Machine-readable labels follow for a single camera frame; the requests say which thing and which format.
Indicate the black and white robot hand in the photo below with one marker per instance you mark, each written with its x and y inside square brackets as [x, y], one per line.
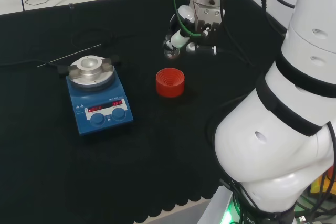
[195, 28]

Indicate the clear round-bottom glass flask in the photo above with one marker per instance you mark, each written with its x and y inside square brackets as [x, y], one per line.
[171, 51]

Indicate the blue-base heater with steel plate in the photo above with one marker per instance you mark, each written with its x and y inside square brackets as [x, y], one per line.
[97, 95]

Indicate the black bench cloth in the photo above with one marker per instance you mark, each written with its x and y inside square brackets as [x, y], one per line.
[105, 119]

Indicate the thin steel probe rod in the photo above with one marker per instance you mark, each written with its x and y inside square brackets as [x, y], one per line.
[68, 55]

